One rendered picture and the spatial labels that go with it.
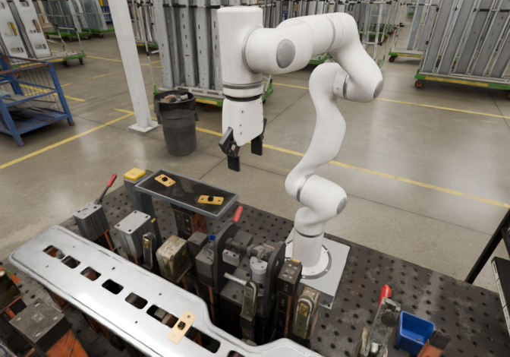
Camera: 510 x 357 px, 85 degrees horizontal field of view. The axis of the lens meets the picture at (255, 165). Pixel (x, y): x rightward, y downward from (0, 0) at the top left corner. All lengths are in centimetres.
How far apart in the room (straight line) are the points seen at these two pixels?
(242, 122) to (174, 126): 292
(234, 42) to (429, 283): 130
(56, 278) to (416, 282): 139
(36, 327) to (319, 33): 103
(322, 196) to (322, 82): 37
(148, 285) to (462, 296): 124
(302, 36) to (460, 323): 123
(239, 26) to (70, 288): 90
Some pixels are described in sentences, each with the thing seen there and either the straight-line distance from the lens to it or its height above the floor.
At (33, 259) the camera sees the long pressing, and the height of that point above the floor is 100.
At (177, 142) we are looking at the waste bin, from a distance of 358.
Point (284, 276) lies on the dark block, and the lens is 83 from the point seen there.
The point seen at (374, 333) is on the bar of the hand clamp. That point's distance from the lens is 78.
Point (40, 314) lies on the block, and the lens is 104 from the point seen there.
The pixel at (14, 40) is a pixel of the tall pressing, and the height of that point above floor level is 78.
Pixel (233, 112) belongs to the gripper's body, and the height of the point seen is 157.
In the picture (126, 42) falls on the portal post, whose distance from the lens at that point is 429.
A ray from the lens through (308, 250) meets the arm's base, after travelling 118.
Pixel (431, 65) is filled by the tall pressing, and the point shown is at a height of 44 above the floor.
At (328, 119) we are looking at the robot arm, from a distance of 93.
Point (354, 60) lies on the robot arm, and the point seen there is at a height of 162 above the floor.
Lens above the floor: 178
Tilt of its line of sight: 32 degrees down
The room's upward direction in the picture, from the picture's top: straight up
